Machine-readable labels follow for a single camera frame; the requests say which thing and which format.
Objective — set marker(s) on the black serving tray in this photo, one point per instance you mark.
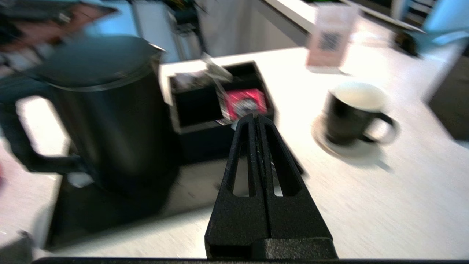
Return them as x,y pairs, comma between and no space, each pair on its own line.
91,220

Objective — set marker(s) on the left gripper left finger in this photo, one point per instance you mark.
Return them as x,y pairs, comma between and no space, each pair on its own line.
234,227

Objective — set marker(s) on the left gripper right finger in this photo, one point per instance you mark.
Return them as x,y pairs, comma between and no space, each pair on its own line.
296,220

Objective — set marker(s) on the black compartment organizer box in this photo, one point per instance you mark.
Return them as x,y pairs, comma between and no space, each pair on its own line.
198,143

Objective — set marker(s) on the black mug white inside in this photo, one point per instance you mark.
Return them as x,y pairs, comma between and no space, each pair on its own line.
340,121

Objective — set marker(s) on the black electric kettle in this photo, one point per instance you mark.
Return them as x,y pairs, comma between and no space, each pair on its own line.
110,128

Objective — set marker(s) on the red sachet packet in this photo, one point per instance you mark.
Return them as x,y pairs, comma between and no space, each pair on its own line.
245,102

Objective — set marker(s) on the round translucent coaster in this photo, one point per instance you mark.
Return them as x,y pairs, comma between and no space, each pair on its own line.
351,150

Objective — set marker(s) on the pink QR code sign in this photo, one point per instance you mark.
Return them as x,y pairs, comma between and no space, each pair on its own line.
329,40

